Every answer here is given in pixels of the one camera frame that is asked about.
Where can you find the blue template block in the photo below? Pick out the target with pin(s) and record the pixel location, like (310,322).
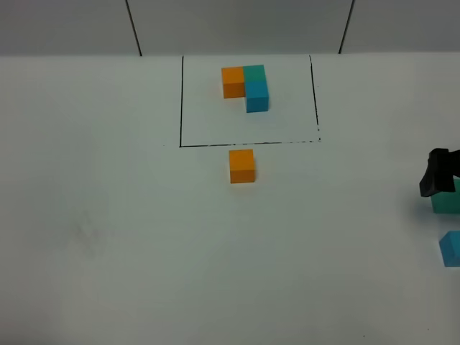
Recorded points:
(257,97)

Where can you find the green template block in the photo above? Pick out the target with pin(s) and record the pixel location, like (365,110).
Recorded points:
(254,73)

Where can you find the orange template block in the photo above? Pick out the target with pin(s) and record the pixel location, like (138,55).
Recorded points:
(233,82)

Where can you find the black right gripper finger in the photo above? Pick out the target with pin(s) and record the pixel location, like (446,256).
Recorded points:
(443,166)

